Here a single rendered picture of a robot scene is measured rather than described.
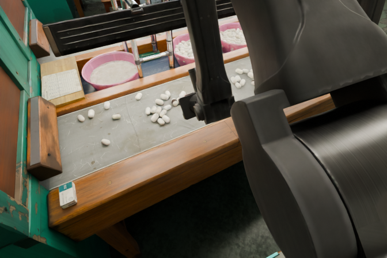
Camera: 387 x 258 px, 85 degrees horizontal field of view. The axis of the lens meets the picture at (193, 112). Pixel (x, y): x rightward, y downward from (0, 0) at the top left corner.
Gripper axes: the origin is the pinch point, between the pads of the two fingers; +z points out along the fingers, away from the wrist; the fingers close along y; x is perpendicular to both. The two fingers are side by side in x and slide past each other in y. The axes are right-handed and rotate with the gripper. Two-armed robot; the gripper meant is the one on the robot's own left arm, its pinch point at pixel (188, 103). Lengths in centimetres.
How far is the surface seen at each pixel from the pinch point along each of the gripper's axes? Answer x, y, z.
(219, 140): 15.0, -5.4, -3.0
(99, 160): 8.7, 32.1, 7.8
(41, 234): 16, 47, -8
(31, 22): -59, 45, 69
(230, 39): -21, -50, 44
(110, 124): -0.3, 25.5, 18.5
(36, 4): -147, 66, 253
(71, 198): 12.6, 40.3, -3.8
